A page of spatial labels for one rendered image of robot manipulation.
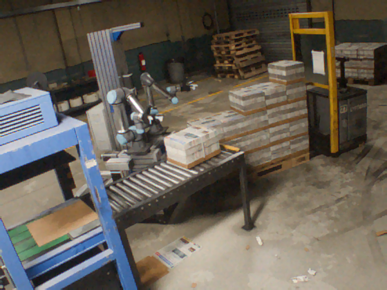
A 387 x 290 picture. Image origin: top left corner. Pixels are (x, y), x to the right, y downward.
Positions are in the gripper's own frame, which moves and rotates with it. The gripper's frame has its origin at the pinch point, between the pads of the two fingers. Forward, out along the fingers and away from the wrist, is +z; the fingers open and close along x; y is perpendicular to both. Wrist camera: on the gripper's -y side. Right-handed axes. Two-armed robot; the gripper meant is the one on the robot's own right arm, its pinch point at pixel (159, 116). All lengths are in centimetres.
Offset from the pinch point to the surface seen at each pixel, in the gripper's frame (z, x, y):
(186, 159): 24.8, -3.4, 34.8
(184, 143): 24.4, -2.9, 20.6
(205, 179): 42, -5, 49
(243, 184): 49, -49, 67
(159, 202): 34, 39, 54
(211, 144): 30, -29, 28
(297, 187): 56, -146, 105
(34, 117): 24, 116, -25
